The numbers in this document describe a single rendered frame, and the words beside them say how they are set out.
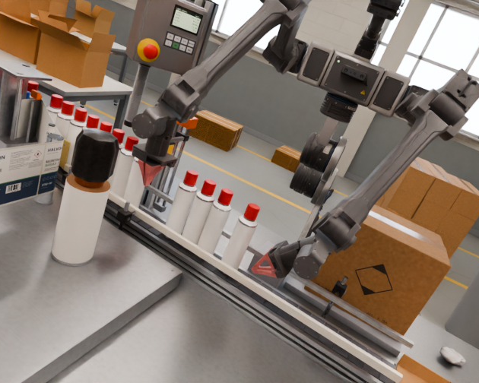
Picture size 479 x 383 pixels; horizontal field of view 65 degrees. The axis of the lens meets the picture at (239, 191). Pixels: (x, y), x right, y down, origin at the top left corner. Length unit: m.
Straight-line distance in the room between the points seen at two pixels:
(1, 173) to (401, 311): 1.06
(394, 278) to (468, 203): 3.35
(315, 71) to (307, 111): 4.93
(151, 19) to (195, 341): 0.80
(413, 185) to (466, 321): 1.52
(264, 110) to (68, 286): 5.95
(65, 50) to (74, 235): 2.06
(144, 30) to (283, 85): 5.52
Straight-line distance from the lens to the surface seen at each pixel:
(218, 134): 5.19
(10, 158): 0.96
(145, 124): 0.88
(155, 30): 1.10
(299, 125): 6.50
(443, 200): 4.38
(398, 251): 1.10
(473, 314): 3.34
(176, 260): 1.05
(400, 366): 1.17
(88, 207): 0.83
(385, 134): 6.43
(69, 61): 2.79
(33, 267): 0.90
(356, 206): 0.87
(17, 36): 3.16
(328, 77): 1.53
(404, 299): 1.15
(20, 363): 0.73
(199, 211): 1.00
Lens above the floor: 1.44
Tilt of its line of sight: 21 degrees down
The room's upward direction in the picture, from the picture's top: 22 degrees clockwise
